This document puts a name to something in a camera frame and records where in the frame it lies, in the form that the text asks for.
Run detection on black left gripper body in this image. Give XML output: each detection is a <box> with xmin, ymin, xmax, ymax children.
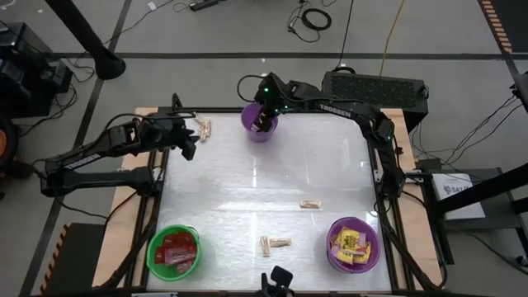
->
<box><xmin>142</xmin><ymin>115</ymin><xmax>190</xmax><ymax>150</ymax></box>

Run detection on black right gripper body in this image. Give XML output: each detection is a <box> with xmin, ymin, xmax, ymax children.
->
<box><xmin>254</xmin><ymin>73</ymin><xmax>295</xmax><ymax>120</ymax></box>

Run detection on small purple plastic bucket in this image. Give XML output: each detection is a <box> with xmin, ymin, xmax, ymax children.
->
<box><xmin>240</xmin><ymin>101</ymin><xmax>279</xmax><ymax>144</ymax></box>

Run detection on black pole stand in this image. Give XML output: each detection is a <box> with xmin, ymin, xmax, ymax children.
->
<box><xmin>43</xmin><ymin>0</ymin><xmax>127</xmax><ymax>82</ymax></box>

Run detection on black computer case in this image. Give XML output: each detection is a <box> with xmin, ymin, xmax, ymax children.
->
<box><xmin>320</xmin><ymin>70</ymin><xmax>430</xmax><ymax>134</ymax></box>

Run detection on black power strip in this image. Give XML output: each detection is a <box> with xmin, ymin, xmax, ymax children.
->
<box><xmin>187</xmin><ymin>0</ymin><xmax>219</xmax><ymax>12</ymax></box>

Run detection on wooden side board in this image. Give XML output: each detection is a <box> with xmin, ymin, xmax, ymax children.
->
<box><xmin>91</xmin><ymin>106</ymin><xmax>171</xmax><ymax>289</ymax></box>
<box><xmin>378</xmin><ymin>107</ymin><xmax>446</xmax><ymax>290</ymax></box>

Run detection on green plastic bucket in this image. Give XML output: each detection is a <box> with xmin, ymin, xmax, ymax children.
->
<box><xmin>145</xmin><ymin>224</ymin><xmax>203</xmax><ymax>284</ymax></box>

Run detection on black equipment cart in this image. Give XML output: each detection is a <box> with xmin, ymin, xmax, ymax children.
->
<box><xmin>0</xmin><ymin>21</ymin><xmax>75</xmax><ymax>120</ymax></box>

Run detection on black mat orange stripes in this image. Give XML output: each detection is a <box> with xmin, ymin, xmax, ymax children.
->
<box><xmin>477</xmin><ymin>0</ymin><xmax>528</xmax><ymax>54</ymax></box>
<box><xmin>39</xmin><ymin>222</ymin><xmax>107</xmax><ymax>296</ymax></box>

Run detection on black orange wheeled base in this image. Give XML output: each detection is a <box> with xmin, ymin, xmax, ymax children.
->
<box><xmin>0</xmin><ymin>113</ymin><xmax>35</xmax><ymax>202</ymax></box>

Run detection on large purple plastic bucket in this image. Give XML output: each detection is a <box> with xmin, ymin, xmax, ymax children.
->
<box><xmin>326</xmin><ymin>216</ymin><xmax>382</xmax><ymax>275</ymax></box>

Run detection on white printed paper sheet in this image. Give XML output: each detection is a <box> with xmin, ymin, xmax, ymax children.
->
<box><xmin>430</xmin><ymin>172</ymin><xmax>488</xmax><ymax>221</ymax></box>

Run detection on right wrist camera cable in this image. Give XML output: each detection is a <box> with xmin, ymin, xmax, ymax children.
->
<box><xmin>236</xmin><ymin>73</ymin><xmax>267</xmax><ymax>103</ymax></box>

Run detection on thin black cable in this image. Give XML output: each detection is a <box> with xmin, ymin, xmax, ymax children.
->
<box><xmin>332</xmin><ymin>0</ymin><xmax>355</xmax><ymax>72</ymax></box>

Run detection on coiled black cable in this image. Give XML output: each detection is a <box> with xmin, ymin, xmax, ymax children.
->
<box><xmin>286</xmin><ymin>0</ymin><xmax>332</xmax><ymax>44</ymax></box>

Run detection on yellow cable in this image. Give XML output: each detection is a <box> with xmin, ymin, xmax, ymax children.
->
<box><xmin>378</xmin><ymin>0</ymin><xmax>408</xmax><ymax>78</ymax></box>

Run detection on black table-level camera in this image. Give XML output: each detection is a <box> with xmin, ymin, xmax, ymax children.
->
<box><xmin>260</xmin><ymin>265</ymin><xmax>295</xmax><ymax>297</ymax></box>

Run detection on black camera stand beam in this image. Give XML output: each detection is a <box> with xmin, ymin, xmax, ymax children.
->
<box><xmin>432</xmin><ymin>162</ymin><xmax>528</xmax><ymax>266</ymax></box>

